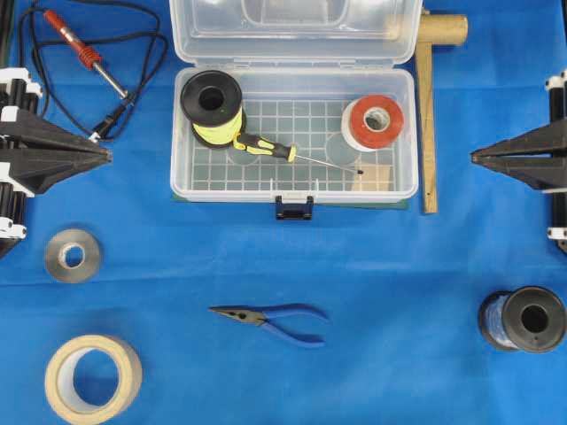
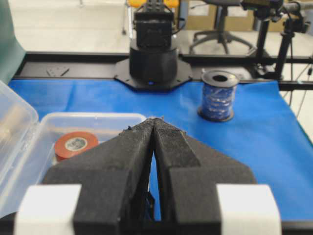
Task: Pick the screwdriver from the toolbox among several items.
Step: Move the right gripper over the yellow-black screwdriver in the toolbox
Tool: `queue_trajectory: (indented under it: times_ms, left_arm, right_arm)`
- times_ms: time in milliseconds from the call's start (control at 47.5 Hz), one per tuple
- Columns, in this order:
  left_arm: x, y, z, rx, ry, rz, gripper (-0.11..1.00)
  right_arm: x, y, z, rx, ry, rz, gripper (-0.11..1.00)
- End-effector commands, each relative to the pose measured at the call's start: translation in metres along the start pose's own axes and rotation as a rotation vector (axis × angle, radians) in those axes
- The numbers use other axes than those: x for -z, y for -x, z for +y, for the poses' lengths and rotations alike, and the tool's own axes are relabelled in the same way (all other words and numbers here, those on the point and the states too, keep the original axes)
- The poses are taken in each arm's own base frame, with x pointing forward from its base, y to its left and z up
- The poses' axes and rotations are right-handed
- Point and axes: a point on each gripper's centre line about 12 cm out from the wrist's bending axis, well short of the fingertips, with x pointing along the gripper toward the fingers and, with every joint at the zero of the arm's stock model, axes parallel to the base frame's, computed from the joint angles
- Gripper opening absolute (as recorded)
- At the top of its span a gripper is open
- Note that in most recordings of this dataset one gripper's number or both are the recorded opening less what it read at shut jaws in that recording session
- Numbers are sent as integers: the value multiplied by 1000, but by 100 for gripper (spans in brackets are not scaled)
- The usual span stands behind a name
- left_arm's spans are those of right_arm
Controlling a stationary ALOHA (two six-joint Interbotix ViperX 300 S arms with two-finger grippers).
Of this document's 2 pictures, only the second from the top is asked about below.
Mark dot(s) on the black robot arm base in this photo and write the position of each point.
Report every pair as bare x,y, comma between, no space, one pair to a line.
152,49

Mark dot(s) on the black aluminium frame rail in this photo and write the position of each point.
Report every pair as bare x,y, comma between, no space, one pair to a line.
248,68

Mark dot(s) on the blue table mat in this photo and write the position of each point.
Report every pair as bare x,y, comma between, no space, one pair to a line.
263,134

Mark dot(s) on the blue wire spool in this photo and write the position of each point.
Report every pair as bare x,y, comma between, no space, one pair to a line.
218,94

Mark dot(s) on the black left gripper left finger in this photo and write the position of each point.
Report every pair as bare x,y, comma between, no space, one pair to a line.
91,193

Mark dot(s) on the clear plastic toolbox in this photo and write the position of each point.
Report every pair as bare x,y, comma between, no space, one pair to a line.
26,142

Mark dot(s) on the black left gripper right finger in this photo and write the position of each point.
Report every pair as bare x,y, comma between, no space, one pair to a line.
206,192

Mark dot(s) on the red tape roll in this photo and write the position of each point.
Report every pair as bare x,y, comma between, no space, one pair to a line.
73,143

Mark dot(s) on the black office chair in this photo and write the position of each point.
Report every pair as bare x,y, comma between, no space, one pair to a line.
223,37

